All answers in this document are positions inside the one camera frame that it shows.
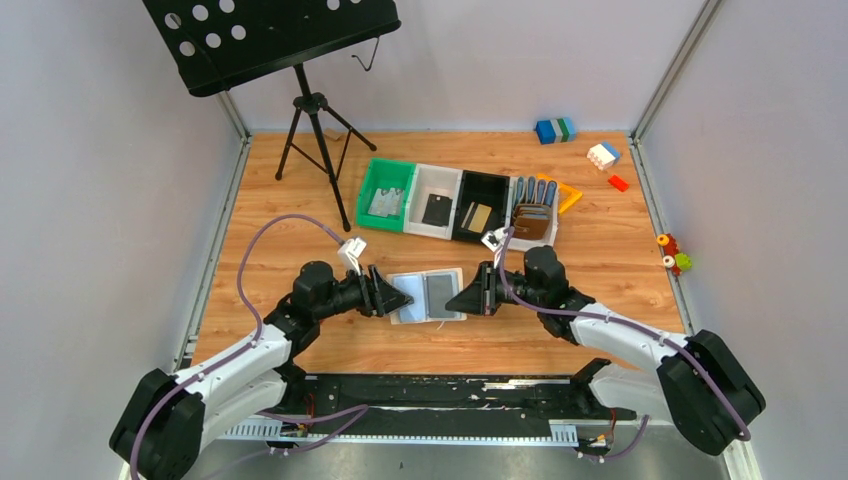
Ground black card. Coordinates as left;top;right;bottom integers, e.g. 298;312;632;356
422;194;453;227

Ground grey card in holder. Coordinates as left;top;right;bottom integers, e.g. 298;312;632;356
425;272;457;320

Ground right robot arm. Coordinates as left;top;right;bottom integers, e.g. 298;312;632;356
446;246;766;456

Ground orange toy frame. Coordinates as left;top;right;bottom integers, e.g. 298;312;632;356
536;173;584;214

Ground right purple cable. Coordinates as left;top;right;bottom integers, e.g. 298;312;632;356
496;226;753;463

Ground white blue toy block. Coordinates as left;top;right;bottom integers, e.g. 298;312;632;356
586;141;622;171

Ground brown card holder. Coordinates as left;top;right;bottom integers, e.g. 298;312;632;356
512;203;553;240

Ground gold card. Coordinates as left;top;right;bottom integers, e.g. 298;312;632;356
460;202;492;233

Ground red toy brick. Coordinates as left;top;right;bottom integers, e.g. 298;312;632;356
608;175;630;192

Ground blue green toy block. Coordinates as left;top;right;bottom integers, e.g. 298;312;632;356
534;117;578;145

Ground white bin with holders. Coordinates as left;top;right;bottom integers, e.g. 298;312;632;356
506;176;559;252

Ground blue card holders row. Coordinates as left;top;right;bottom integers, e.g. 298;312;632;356
512;176;559;208

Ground colourful toy vehicle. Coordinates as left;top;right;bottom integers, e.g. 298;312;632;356
656;233;693;276

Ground black music stand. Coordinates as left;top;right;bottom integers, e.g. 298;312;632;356
143;0;402;231

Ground purple cable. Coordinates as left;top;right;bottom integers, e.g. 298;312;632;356
129;213;370;480
496;226;753;463

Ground beige card holder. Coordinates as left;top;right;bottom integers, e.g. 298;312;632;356
388;268;467;325

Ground grey cards in green bin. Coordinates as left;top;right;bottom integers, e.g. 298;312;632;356
367;187;405;218

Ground black plastic bin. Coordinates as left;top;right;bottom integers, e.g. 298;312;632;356
451;170;511;243

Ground green plastic bin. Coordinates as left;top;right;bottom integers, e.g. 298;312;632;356
355;158;417;232

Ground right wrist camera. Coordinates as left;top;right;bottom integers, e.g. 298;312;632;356
480;227;510;265

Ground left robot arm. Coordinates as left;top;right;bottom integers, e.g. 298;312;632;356
108;261;413;479

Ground white plastic bin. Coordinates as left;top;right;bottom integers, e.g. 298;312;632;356
402;163;462;240

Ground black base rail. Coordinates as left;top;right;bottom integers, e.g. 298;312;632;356
218;372;664;458

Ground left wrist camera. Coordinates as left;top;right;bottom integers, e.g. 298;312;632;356
337;236;367;275

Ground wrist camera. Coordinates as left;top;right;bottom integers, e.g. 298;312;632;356
480;227;510;265
337;236;367;275

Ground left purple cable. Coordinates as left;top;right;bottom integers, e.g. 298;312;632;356
129;213;370;480

